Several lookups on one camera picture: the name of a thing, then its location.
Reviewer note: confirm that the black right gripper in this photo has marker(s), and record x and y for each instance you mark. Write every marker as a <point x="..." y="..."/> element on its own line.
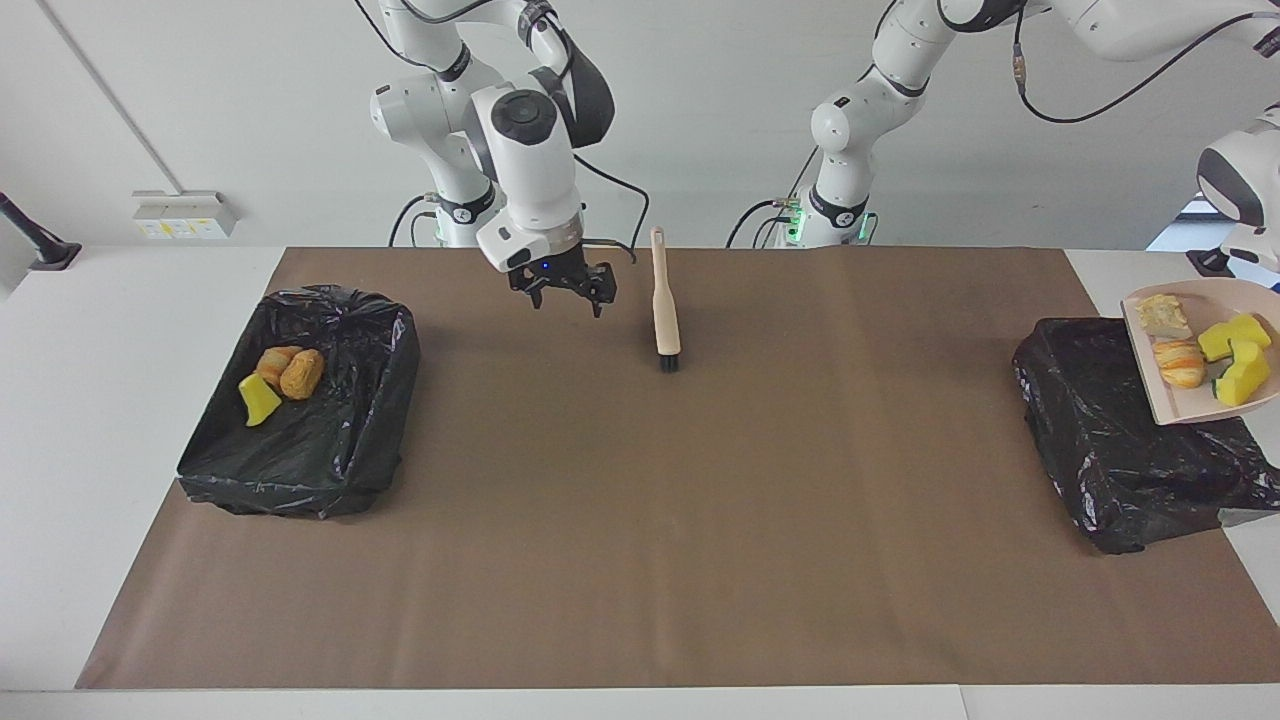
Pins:
<point x="560" y="268"/>

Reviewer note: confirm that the brown bread roll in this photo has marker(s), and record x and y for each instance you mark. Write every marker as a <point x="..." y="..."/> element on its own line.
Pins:
<point x="303" y="375"/>

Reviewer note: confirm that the orange striped croissant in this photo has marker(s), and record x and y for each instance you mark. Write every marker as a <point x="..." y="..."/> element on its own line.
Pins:
<point x="273" y="362"/>
<point x="1180" y="363"/>

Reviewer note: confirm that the yellow green sponge wedge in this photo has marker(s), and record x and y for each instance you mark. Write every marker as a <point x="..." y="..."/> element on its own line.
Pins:
<point x="258" y="400"/>

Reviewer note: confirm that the pink plastic dustpan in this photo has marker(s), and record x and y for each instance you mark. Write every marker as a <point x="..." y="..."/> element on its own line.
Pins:
<point x="1190" y="400"/>

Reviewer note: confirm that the yellow sponge chunk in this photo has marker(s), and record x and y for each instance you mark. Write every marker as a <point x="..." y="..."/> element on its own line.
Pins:
<point x="1233" y="335"/>

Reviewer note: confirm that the small yellow green sponge piece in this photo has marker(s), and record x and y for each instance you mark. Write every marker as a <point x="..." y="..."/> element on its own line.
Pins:
<point x="1245" y="378"/>

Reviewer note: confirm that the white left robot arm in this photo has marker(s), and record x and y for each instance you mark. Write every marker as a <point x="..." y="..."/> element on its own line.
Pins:
<point x="850" y="130"/>

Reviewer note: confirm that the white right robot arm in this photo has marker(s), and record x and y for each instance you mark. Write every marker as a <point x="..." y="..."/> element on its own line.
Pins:
<point x="530" y="160"/>

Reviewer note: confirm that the bin lined with black bag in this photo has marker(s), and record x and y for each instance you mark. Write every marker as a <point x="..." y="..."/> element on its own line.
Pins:
<point x="330" y="440"/>
<point x="1110" y="430"/>

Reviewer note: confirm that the brown paper table mat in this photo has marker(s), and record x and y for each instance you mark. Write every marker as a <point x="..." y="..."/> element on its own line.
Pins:
<point x="640" y="580"/>

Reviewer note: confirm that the bright window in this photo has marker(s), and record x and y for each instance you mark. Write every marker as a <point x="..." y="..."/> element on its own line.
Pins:
<point x="1197" y="206"/>

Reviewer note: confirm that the white wall socket box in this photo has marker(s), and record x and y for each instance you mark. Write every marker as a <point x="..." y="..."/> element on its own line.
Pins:
<point x="185" y="213"/>

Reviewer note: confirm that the black camera stand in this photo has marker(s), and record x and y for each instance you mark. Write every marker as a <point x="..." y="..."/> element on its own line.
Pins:
<point x="35" y="238"/>
<point x="1212" y="262"/>

